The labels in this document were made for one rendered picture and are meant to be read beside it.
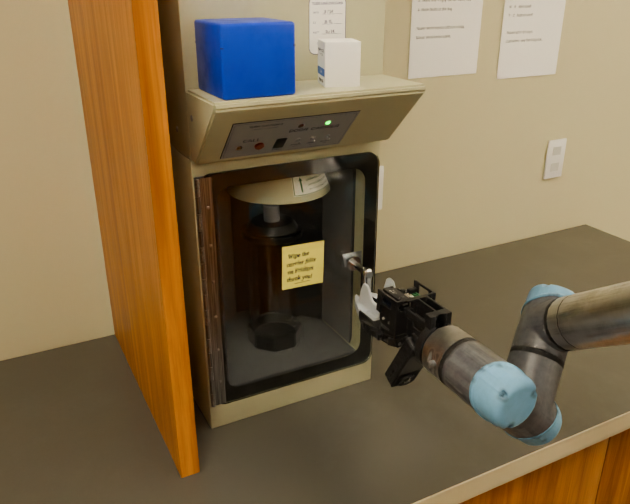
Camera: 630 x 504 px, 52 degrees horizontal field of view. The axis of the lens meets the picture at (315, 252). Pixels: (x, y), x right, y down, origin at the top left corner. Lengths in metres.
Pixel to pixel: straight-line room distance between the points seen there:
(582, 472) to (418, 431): 0.35
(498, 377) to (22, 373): 0.92
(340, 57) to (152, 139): 0.28
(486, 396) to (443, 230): 1.03
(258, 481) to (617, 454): 0.71
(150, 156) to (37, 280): 0.65
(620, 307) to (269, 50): 0.52
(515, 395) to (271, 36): 0.53
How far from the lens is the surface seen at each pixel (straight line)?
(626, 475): 1.50
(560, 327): 0.92
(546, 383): 0.95
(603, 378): 1.38
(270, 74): 0.84
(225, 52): 0.82
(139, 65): 0.81
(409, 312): 0.95
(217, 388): 1.10
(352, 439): 1.13
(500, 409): 0.83
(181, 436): 1.03
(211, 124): 0.84
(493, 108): 1.81
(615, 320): 0.84
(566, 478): 1.33
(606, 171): 2.22
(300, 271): 1.06
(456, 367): 0.87
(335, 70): 0.92
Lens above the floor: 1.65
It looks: 23 degrees down
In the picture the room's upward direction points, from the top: straight up
